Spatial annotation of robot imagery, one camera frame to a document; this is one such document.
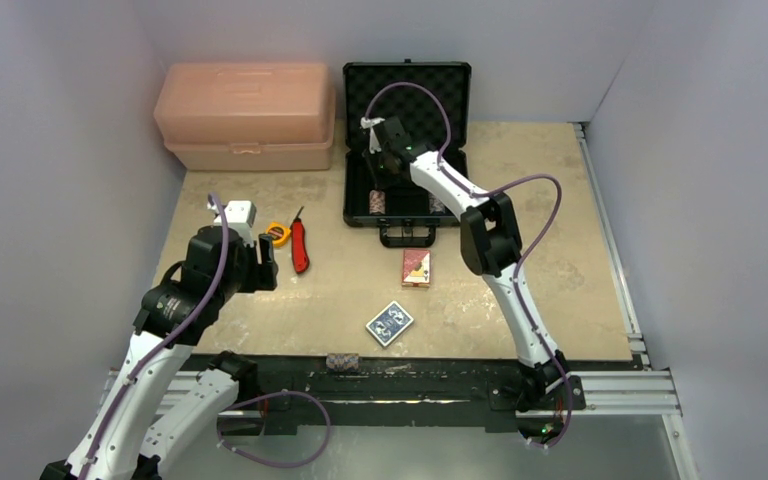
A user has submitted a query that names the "black poker set case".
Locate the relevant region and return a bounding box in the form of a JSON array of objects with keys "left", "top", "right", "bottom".
[{"left": 343, "top": 60, "right": 472, "bottom": 248}]

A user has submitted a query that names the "purple poker chip stack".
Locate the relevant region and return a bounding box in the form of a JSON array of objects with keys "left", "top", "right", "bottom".
[{"left": 428, "top": 195, "right": 446, "bottom": 215}]

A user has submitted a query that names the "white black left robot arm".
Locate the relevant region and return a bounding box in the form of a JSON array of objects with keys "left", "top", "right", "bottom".
[{"left": 41, "top": 223, "right": 278, "bottom": 479}]

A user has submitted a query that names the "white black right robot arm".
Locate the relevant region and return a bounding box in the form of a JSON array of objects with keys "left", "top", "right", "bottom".
[{"left": 360, "top": 117, "right": 574, "bottom": 407}]

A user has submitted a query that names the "yellow tape measure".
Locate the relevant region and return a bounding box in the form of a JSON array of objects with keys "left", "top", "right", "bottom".
[{"left": 265, "top": 222, "right": 291, "bottom": 248}]

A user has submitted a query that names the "red folding utility knife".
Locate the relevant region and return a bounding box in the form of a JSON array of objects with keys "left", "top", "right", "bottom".
[{"left": 290, "top": 207, "right": 310, "bottom": 274}]

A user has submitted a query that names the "red playing card deck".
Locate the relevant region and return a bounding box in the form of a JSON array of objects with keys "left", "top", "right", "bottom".
[{"left": 401, "top": 248, "right": 431, "bottom": 288}]

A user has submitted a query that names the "blue playing card deck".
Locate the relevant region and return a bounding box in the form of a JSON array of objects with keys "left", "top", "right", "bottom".
[{"left": 365, "top": 301, "right": 415, "bottom": 348}]

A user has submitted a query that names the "pink translucent plastic toolbox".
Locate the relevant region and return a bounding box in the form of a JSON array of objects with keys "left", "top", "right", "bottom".
[{"left": 153, "top": 63, "right": 336, "bottom": 172}]

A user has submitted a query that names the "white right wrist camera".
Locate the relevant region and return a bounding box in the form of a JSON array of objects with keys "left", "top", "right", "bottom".
[{"left": 360, "top": 117, "right": 385, "bottom": 154}]

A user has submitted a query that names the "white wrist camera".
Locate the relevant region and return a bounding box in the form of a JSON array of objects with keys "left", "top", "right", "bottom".
[
  {"left": 207, "top": 200, "right": 257, "bottom": 246},
  {"left": 360, "top": 117, "right": 385, "bottom": 154}
]

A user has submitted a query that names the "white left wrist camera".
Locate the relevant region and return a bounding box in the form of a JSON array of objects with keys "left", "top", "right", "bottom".
[{"left": 207, "top": 200, "right": 257, "bottom": 246}]

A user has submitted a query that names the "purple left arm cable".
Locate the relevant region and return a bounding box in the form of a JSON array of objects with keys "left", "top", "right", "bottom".
[{"left": 79, "top": 192, "right": 332, "bottom": 480}]

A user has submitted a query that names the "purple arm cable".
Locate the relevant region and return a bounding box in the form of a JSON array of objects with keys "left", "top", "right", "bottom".
[
  {"left": 362, "top": 82, "right": 574, "bottom": 452},
  {"left": 79, "top": 192, "right": 332, "bottom": 480}
]

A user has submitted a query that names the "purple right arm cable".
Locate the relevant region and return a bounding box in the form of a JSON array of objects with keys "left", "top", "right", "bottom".
[{"left": 362, "top": 82, "right": 574, "bottom": 452}]

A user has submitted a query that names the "black aluminium base frame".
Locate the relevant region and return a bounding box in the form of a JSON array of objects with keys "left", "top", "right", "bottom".
[{"left": 102, "top": 353, "right": 683, "bottom": 439}]

